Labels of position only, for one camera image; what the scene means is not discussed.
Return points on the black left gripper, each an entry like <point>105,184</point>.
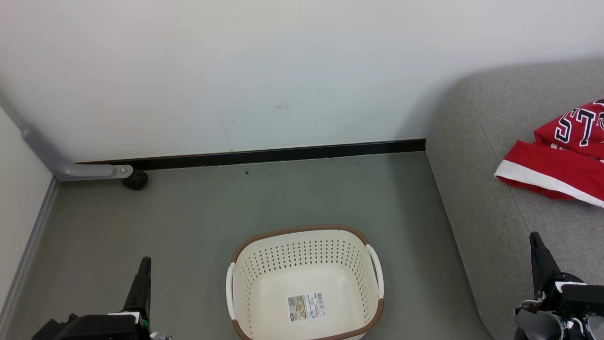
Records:
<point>94,328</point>

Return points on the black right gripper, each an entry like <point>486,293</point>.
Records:
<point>578,297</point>

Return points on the red shorts with white stripe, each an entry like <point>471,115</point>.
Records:
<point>552,172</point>

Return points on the red number 23 jersey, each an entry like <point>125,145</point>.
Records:
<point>575,130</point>

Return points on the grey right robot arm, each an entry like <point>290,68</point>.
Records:
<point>538,326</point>

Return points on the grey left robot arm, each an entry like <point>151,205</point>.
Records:
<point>160,336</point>

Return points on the grey fabric sofa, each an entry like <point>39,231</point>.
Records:
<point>495,141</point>

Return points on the black caster wheel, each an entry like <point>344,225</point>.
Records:
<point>136,180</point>

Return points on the grey partition base strip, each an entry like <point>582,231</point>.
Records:
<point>28,250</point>

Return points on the white perforated laundry basket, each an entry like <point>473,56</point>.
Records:
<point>283,264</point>

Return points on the paper label sticker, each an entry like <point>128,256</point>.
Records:
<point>306,307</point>

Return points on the grey metal frame leg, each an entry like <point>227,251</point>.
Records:
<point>47,156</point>

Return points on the black wall baseboard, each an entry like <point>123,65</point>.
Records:
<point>283,154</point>

